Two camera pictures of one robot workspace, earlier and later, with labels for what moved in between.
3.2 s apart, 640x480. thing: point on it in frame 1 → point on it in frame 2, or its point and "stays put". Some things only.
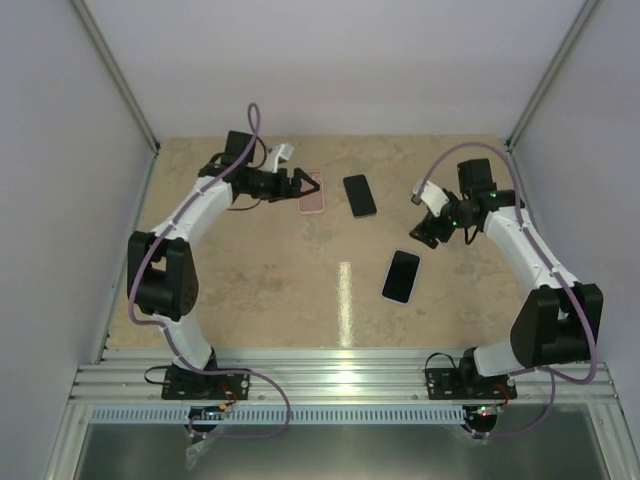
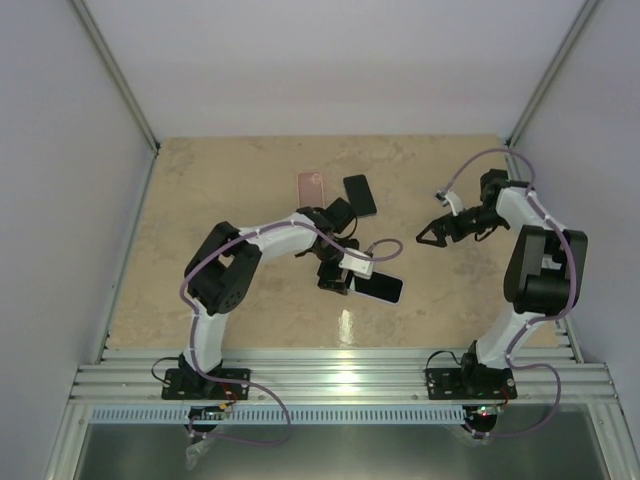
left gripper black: x=294 y=186 → x=324 y=273
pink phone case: x=313 y=203 stays put
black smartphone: x=360 y=196 stays put
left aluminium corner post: x=117 y=75 stays put
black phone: x=401 y=276 → x=381 y=286
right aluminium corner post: x=551 y=74 stays put
